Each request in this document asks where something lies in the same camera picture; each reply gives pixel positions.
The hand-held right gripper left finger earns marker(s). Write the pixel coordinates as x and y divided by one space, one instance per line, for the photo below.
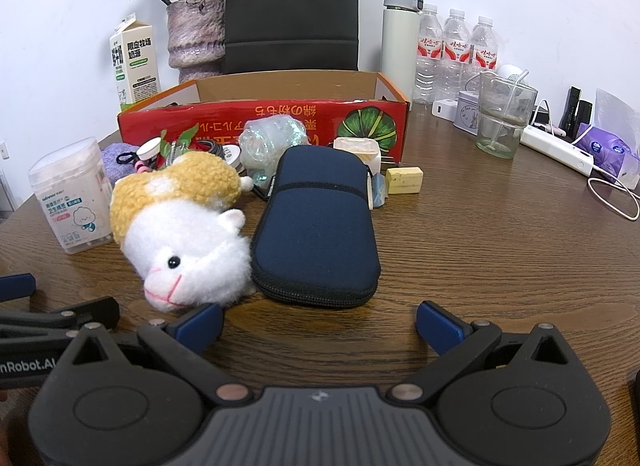
200 328

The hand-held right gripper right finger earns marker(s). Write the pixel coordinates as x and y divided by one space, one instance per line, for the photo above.
440 328

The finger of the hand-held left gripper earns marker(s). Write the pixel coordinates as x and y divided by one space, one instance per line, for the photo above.
90 311
17 287

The white and yellow plush toy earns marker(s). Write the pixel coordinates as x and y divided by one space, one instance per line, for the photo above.
200 251

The white wet-wipes pack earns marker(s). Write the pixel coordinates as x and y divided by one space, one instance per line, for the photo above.
70 185

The purple knitted cloth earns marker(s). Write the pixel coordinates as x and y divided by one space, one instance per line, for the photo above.
112 160

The navy cloth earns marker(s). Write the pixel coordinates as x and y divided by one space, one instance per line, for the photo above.
315 226

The clear plastic wrap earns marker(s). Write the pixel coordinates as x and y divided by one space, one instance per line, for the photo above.
270 140

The red and orange cardboard box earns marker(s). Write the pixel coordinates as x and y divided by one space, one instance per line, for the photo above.
320 115

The wooden desktop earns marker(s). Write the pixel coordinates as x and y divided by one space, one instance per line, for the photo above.
475 246

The yellow eraser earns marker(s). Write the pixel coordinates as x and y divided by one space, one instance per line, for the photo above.
404 180

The white round lid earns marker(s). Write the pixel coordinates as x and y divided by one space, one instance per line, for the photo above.
148 149

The green artificial leaves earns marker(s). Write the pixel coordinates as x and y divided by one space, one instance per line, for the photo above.
182 138

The small white container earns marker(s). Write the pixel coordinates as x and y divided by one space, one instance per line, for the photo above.
357 153

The pale tin box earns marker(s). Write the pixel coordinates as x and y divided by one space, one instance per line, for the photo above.
465 118

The white power strip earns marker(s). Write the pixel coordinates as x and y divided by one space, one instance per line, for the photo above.
555 148

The white charger block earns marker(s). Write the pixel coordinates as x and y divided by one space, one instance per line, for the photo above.
444 109

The clear glass cup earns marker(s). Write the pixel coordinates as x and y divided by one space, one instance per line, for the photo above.
500 110

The purple tissue pack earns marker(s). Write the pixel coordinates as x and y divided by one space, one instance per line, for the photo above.
600 145

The white and green milk carton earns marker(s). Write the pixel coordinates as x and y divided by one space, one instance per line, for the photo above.
137 65

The white round device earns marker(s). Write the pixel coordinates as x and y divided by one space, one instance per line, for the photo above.
510 73

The clear water bottle red label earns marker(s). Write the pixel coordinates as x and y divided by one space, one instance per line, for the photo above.
456 60
429 60
485 50

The translucent plastic bag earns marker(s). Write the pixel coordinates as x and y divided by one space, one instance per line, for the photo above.
617 110

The white thermos bottle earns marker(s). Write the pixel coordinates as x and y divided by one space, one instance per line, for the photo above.
400 45

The purple ribbed vase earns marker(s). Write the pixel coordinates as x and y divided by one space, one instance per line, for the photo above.
195 35

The black paper bag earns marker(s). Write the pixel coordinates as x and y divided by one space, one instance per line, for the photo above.
290 10

